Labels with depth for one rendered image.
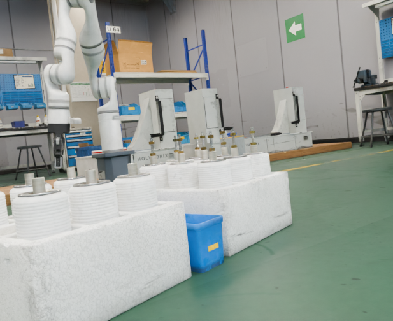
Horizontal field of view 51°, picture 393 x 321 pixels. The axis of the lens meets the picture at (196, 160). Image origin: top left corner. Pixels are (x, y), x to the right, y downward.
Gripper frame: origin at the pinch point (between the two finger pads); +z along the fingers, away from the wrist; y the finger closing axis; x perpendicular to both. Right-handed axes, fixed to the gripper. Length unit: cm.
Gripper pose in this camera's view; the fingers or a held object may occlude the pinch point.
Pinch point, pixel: (58, 163)
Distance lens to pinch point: 154.8
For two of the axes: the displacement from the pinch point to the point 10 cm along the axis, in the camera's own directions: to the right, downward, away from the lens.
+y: 2.5, 1.0, -9.6
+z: -0.4, 9.9, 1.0
